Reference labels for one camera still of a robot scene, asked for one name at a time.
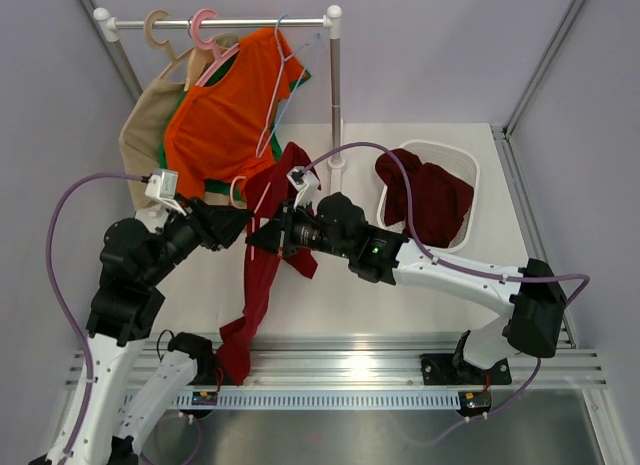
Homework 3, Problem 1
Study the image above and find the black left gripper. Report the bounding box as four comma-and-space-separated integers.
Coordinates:
141, 192, 254, 286

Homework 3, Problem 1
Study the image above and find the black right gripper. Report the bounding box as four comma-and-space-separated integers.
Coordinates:
248, 199, 353, 260

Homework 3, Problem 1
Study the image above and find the pink plastic hanger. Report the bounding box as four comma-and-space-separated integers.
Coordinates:
229, 175, 271, 232
185, 9, 240, 90

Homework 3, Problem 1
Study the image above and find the dark red t shirt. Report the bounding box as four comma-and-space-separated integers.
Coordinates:
216, 142, 310, 386

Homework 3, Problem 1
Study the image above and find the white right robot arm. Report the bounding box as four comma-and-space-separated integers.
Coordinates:
246, 193, 567, 386

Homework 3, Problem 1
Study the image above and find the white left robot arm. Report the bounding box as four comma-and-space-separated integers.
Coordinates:
35, 199, 253, 464

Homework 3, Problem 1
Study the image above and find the orange t shirt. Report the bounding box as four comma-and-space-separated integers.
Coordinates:
164, 28, 310, 198

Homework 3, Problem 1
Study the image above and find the dark red shirt in basket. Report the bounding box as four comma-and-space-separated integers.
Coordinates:
375, 148, 474, 248

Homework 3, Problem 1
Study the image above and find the beige wooden hanger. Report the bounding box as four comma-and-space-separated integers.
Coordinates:
143, 9, 192, 83

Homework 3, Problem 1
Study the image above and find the white plastic laundry basket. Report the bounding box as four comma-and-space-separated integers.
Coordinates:
374, 140, 479, 253

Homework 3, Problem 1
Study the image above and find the white metal clothes rack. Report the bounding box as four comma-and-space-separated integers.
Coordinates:
93, 5, 346, 194

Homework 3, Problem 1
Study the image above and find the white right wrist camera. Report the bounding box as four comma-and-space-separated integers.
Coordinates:
286, 167, 320, 208

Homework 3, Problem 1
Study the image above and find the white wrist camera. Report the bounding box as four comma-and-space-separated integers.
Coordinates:
145, 169, 185, 215
286, 167, 320, 208

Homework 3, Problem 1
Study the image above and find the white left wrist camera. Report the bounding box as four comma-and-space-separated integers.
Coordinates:
145, 169, 185, 215

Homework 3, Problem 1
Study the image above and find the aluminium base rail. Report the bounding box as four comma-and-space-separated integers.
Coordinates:
63, 332, 609, 389

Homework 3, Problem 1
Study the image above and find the white slotted cable duct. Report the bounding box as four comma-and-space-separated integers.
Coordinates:
167, 390, 461, 411

